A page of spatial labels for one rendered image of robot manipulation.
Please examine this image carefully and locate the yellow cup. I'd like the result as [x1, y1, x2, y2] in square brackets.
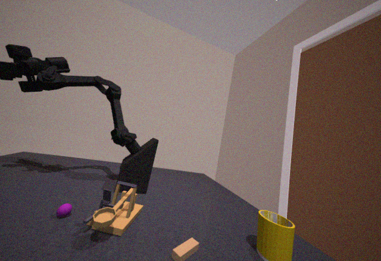
[257, 210, 295, 261]

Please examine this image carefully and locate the purple ball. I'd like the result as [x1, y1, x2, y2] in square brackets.
[57, 203, 72, 217]

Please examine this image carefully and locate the tan rectangular block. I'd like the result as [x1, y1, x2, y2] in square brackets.
[171, 238, 199, 261]

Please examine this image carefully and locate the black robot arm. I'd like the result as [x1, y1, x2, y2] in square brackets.
[0, 57, 142, 156]

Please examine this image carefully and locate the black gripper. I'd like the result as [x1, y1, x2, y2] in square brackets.
[5, 44, 43, 92]

